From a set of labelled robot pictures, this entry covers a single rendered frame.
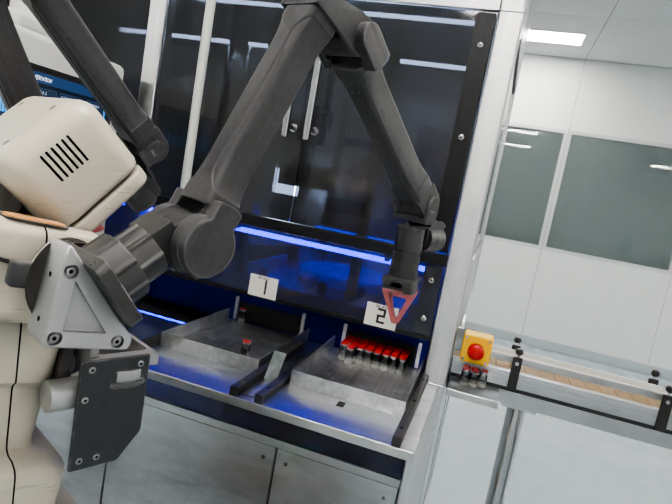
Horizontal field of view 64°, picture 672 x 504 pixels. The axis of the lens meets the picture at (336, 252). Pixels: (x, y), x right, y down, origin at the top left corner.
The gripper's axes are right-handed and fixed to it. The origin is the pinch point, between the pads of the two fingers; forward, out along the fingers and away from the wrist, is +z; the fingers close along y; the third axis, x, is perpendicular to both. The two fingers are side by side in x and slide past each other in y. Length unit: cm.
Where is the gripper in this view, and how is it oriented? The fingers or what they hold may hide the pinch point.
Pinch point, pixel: (395, 319)
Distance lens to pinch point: 113.0
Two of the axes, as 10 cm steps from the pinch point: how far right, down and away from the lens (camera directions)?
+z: -1.6, 9.8, 1.4
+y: 3.0, -0.8, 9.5
